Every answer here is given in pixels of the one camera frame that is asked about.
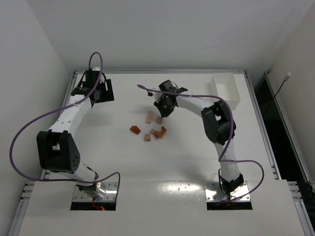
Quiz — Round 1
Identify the black wall cable white plug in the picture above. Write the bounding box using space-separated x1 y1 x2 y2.
265 71 292 116

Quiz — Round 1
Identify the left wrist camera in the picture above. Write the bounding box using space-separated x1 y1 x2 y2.
71 70 95 96

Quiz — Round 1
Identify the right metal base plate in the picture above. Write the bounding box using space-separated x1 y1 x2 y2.
204 181 252 204

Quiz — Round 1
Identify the light wood cube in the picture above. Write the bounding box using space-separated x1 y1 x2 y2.
144 133 151 142

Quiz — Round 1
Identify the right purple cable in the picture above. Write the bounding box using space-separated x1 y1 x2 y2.
136 84 265 206

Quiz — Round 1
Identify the purple cable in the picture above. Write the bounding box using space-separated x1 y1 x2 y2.
9 52 121 192
136 84 265 206

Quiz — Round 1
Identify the white perforated plastic box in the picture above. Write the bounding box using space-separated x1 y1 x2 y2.
209 73 241 111

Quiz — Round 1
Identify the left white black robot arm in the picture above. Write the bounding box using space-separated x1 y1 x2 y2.
36 69 114 200

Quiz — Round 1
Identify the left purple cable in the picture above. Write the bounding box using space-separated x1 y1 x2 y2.
9 52 121 192

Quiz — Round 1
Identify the long plain wood block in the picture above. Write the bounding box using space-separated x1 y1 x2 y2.
156 117 163 124

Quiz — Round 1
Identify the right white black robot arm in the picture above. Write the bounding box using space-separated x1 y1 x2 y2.
148 80 244 196

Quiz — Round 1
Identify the long engraved wood block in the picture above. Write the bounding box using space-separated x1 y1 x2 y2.
145 111 153 123

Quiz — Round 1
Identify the metal base plate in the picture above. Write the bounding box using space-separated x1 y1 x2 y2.
204 181 252 204
72 181 118 203

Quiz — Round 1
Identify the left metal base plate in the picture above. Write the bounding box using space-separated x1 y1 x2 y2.
72 181 118 203

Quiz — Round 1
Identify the orange triangular wood block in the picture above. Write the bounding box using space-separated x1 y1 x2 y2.
129 125 141 135

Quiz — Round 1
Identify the orange arch wood block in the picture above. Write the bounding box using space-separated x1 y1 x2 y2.
154 126 167 139

